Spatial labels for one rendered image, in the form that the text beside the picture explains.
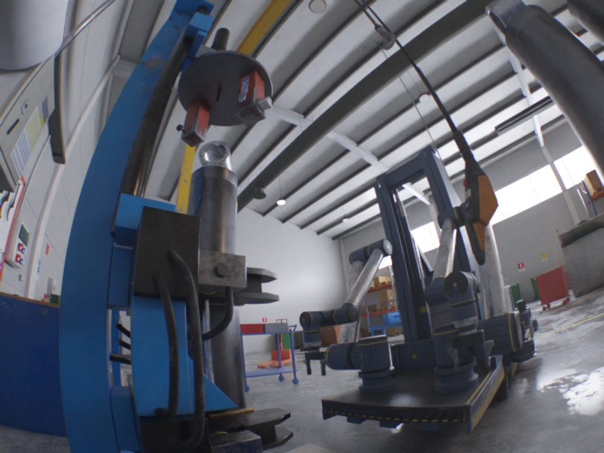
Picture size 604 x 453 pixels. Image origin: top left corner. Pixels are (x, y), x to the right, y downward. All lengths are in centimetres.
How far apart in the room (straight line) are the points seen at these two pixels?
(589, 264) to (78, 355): 832
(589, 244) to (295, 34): 915
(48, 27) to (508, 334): 200
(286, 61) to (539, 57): 725
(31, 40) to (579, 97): 140
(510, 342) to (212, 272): 125
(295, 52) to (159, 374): 749
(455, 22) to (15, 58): 614
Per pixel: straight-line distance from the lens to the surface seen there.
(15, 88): 95
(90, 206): 98
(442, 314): 240
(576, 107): 80
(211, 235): 98
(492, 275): 152
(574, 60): 83
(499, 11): 106
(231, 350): 94
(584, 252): 798
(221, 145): 127
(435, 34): 610
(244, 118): 135
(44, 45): 97
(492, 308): 145
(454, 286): 110
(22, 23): 91
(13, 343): 220
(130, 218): 80
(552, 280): 737
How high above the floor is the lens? 79
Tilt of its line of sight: 23 degrees up
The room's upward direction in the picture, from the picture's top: 6 degrees counter-clockwise
